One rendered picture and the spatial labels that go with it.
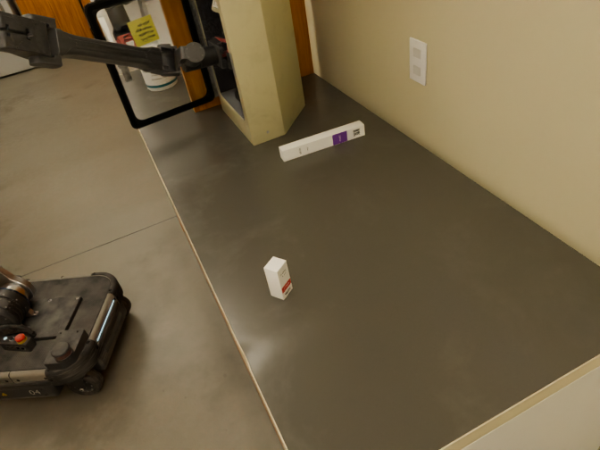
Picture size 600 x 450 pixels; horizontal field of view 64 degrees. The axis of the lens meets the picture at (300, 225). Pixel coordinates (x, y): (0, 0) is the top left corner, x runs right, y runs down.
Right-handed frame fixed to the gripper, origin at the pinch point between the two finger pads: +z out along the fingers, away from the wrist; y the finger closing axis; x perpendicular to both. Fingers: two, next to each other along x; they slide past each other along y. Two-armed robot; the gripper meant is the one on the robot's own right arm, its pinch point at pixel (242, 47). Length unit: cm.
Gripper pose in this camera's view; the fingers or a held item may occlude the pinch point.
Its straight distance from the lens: 161.3
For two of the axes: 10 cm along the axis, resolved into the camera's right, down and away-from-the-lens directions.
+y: -4.6, -5.1, 7.3
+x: 1.0, 7.9, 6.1
